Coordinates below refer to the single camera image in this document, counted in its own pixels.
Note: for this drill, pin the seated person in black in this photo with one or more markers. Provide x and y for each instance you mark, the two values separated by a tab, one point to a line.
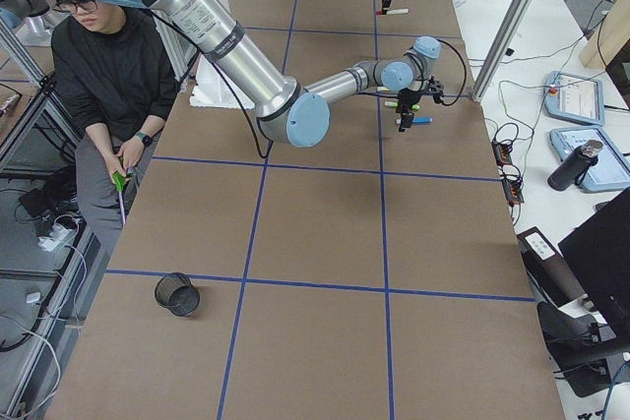
115	79

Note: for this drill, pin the blue marker pen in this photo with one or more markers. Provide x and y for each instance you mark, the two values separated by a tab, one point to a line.
417	120

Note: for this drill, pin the teach pendant tablet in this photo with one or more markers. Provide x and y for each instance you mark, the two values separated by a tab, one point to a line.
611	173
574	98

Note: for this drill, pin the red marker pen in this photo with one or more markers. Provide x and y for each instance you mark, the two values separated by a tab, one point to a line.
393	12

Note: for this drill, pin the lower teach pendant tablet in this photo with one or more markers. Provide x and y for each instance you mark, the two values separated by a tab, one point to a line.
611	173

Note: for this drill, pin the green marker pen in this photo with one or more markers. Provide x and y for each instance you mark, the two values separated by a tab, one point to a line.
394	104

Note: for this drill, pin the black water bottle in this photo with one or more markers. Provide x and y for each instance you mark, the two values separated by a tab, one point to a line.
573	169

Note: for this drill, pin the black monitor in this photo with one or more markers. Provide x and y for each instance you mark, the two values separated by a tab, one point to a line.
597	252

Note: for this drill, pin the aluminium frame post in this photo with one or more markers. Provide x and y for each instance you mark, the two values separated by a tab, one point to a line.
502	40

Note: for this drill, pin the black mesh cup near right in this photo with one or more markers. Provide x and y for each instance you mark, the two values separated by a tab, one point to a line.
176	293

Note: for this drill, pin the upper teach pendant tablet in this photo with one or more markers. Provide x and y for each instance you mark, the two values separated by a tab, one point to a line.
574	98

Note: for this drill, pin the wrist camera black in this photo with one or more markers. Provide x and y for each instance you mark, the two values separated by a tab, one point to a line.
435	89

